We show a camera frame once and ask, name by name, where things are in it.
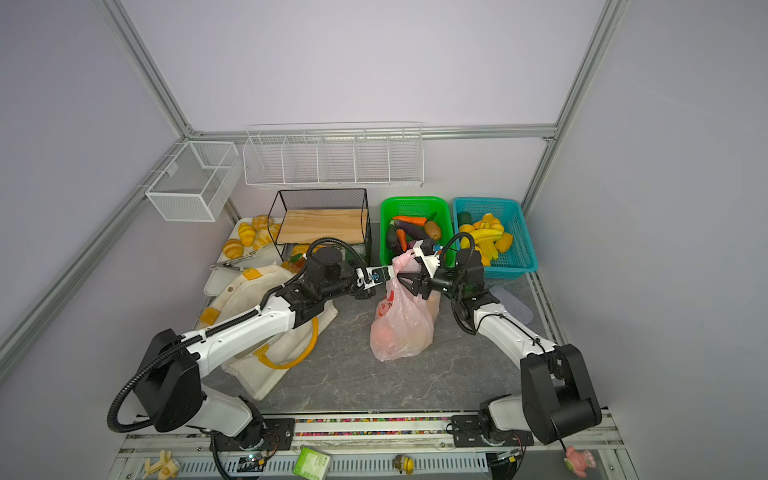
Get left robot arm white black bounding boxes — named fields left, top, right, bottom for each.
left=106, top=237, right=393, bottom=449

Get green small box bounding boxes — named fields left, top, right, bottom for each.
left=292, top=447, right=332, bottom=480

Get croissant bread middle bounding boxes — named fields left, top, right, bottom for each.
left=238, top=222, right=257, bottom=248

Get yellow toy banana pieces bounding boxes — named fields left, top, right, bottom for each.
left=142, top=450, right=180, bottom=480

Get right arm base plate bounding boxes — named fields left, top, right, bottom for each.
left=446, top=414, right=534, bottom=448

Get white wire wall basket long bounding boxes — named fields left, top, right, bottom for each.
left=243, top=122, right=425, bottom=188

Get brown potato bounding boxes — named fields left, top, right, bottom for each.
left=423, top=220, right=443, bottom=242

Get white mesh wall box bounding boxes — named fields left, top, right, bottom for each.
left=145, top=140, right=243, bottom=223

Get dark purple eggplant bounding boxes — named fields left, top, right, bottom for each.
left=391, top=220, right=430, bottom=240

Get croissant bread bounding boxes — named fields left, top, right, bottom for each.
left=251, top=215, right=281, bottom=251
left=222, top=239, right=245, bottom=260
left=238, top=222, right=257, bottom=248

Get grey oval pad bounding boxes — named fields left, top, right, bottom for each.
left=490, top=285, right=534, bottom=325

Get pink plastic grocery bag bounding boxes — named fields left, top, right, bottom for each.
left=370, top=250, right=441, bottom=362

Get pink toy figure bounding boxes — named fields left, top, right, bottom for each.
left=564, top=446, right=597, bottom=479

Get white canvas tote bag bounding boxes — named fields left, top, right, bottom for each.
left=197, top=265, right=338, bottom=401

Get orange carrot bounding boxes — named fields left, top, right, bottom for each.
left=392, top=215, right=428, bottom=227

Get teal plastic basket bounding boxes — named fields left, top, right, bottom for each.
left=453, top=197, right=539, bottom=279

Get small yellow round toy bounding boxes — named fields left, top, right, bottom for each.
left=392, top=454, right=415, bottom=476

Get green plastic basket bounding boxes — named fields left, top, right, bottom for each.
left=379, top=196, right=454, bottom=265

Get croissant bread front left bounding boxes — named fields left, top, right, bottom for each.
left=222, top=239, right=245, bottom=260

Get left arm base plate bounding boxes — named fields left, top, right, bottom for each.
left=212, top=417, right=296, bottom=452

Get croissant bread right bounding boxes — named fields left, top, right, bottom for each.
left=251, top=215, right=281, bottom=251

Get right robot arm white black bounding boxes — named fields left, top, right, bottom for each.
left=397, top=240, right=602, bottom=445

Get yellow banana bunch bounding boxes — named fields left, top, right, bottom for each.
left=459, top=212, right=515, bottom=266

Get black wire shelf wooden board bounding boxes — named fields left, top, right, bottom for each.
left=268, top=188, right=372, bottom=262

